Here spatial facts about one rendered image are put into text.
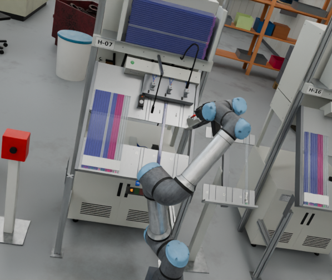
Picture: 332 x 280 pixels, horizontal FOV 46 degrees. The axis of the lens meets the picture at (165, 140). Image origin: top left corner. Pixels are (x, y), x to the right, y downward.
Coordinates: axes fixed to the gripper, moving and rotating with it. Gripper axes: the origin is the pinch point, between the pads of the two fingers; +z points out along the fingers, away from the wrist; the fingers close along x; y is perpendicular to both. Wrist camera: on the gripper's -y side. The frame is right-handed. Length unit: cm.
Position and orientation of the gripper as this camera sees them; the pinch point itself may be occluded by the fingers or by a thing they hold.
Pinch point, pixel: (194, 123)
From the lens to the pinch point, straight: 196.7
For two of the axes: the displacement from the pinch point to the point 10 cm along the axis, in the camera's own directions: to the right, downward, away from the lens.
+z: -5.4, 1.3, 8.3
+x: -6.7, 5.4, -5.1
